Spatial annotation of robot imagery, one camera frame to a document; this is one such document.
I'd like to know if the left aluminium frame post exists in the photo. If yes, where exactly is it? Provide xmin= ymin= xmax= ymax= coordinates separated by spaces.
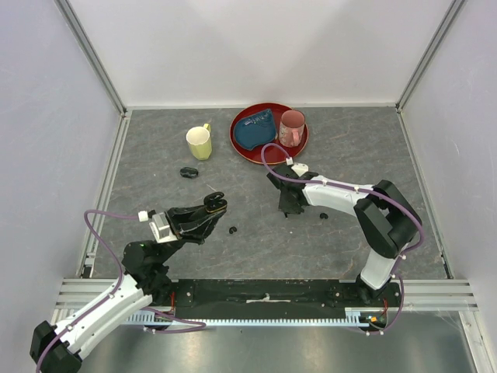
xmin=54 ymin=0 xmax=129 ymax=116

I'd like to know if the pink patterned mug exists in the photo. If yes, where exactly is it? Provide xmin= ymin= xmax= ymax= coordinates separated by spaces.
xmin=278 ymin=110 xmax=305 ymax=148

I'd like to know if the aluminium frame post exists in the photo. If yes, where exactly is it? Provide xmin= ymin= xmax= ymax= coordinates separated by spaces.
xmin=54 ymin=0 xmax=129 ymax=116
xmin=394 ymin=0 xmax=467 ymax=113

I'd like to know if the blue leaf-shaped dish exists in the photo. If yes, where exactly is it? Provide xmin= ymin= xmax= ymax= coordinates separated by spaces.
xmin=233 ymin=109 xmax=277 ymax=151

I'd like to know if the yellow-green mug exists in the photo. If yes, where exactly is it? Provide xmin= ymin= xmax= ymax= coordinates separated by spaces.
xmin=186 ymin=123 xmax=212 ymax=161

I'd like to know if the black oval charging case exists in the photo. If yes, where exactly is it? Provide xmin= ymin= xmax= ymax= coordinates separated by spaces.
xmin=179 ymin=167 xmax=199 ymax=179

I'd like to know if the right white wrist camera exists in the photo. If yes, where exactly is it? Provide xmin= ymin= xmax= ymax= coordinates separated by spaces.
xmin=286 ymin=157 xmax=309 ymax=177

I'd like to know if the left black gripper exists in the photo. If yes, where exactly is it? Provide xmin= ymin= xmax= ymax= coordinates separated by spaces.
xmin=156 ymin=200 xmax=227 ymax=264

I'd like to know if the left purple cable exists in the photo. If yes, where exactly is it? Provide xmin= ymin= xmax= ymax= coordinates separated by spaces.
xmin=35 ymin=210 xmax=148 ymax=373

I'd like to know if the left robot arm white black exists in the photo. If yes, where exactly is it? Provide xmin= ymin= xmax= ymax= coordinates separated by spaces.
xmin=30 ymin=193 xmax=227 ymax=372

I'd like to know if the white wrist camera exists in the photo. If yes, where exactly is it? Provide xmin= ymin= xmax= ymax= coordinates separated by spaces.
xmin=286 ymin=157 xmax=309 ymax=177
xmin=137 ymin=211 xmax=177 ymax=243

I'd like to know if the slotted cable duct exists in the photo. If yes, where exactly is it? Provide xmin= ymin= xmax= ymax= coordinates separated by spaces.
xmin=123 ymin=309 xmax=388 ymax=328

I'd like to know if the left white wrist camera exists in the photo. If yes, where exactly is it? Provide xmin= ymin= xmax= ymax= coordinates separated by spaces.
xmin=137 ymin=211 xmax=177 ymax=243

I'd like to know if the right aluminium frame post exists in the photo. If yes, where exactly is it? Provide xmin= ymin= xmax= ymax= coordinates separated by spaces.
xmin=394 ymin=0 xmax=467 ymax=113

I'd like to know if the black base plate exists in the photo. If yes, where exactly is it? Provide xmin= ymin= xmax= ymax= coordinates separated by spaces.
xmin=165 ymin=279 xmax=401 ymax=321

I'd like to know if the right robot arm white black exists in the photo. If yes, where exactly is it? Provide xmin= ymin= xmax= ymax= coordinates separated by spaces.
xmin=267 ymin=164 xmax=424 ymax=306

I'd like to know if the black glossy charging case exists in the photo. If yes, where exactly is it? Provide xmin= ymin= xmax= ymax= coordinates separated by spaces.
xmin=203 ymin=191 xmax=228 ymax=214

